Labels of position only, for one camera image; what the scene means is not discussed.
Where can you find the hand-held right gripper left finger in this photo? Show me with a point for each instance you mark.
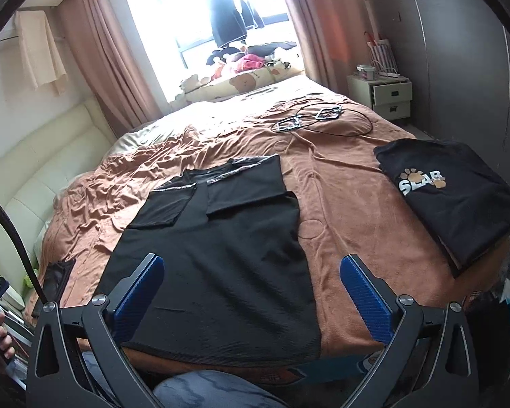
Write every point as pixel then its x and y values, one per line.
pixel 138 301

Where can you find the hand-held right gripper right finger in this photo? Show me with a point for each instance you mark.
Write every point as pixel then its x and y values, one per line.
pixel 365 301

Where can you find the black t-shirt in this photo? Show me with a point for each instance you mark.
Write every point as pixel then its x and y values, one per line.
pixel 221 263

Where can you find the person's left hand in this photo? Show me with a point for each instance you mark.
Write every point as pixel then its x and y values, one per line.
pixel 4 340

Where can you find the folded dark garment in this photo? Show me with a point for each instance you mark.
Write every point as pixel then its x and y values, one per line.
pixel 57 280

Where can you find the black gooseneck tube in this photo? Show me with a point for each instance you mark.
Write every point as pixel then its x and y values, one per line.
pixel 12 229

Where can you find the person's right leg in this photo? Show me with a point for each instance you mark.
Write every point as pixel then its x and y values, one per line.
pixel 216 391

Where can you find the cream padded headboard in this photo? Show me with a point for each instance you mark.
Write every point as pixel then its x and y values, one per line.
pixel 34 178

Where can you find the folded black printed shirt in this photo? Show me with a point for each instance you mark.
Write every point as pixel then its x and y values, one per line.
pixel 463 204

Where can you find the white nightstand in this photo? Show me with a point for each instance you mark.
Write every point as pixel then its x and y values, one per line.
pixel 391 97

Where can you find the bear print pillow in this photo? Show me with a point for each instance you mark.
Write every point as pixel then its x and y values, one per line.
pixel 242 83

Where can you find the pink curtain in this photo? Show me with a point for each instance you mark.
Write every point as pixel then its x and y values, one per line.
pixel 106 59
pixel 323 38

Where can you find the striped bag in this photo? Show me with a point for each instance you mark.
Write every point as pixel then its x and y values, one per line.
pixel 383 57

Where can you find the grey wardrobe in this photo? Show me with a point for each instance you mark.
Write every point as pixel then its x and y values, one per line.
pixel 459 72

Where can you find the hanging cream cloth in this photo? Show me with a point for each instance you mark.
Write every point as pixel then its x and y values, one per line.
pixel 40 51

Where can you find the pink cloth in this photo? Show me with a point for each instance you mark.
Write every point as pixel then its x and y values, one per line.
pixel 248 63

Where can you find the window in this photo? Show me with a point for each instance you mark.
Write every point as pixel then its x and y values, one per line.
pixel 161 29

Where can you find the hanging black coat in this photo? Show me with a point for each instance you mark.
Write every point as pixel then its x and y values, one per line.
pixel 227 17

